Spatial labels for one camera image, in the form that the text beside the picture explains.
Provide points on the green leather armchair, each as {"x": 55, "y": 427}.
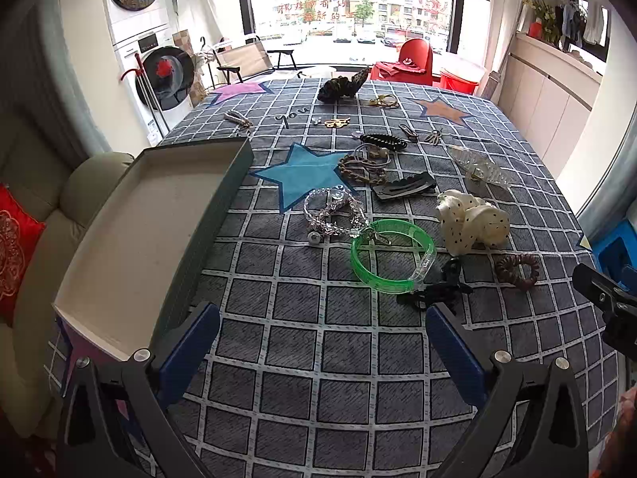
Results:
{"x": 66, "y": 199}

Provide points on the dark metal hair pin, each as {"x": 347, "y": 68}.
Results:
{"x": 411, "y": 135}

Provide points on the white washing machine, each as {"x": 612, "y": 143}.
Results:
{"x": 170, "y": 70}

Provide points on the black claw hair clip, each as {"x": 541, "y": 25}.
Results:
{"x": 448, "y": 291}

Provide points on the green box lid tray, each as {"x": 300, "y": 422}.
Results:
{"x": 133, "y": 276}

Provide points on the cream polka dot scrunchie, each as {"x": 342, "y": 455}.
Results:
{"x": 466, "y": 220}

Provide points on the red plastic stool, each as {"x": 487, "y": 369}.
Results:
{"x": 462, "y": 78}

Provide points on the leopard print scrunchie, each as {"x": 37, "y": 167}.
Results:
{"x": 342, "y": 87}

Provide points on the green plastic bangle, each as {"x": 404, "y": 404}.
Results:
{"x": 392, "y": 256}

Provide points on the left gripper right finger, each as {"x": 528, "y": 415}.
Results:
{"x": 552, "y": 441}

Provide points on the red handled mop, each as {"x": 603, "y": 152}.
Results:
{"x": 144, "y": 99}

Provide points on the yellow flower plant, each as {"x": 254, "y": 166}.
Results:
{"x": 544, "y": 24}

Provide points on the red embroidered cushion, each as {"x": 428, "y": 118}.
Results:
{"x": 19, "y": 235}

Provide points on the blue plastic stool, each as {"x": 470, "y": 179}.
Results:
{"x": 616, "y": 254}

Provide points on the brown braided hair band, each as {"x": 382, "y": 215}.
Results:
{"x": 365, "y": 169}

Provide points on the beige wall cabinet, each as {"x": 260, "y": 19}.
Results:
{"x": 548, "y": 95}

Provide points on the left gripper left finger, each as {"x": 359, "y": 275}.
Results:
{"x": 109, "y": 405}

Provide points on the gold knot brooch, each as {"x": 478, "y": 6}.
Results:
{"x": 337, "y": 122}

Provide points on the black comb hair clip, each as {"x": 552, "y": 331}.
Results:
{"x": 401, "y": 188}

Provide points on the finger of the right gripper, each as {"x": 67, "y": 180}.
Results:
{"x": 618, "y": 308}

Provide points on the folding lounge chair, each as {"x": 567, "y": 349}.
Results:
{"x": 249, "y": 57}

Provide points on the red plastic chair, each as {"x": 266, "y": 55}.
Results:
{"x": 415, "y": 65}

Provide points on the grey checked star blanket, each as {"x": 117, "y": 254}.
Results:
{"x": 313, "y": 373}

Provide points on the gold fan earring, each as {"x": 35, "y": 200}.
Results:
{"x": 434, "y": 138}

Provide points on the clear plastic claw clip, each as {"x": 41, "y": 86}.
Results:
{"x": 478, "y": 167}

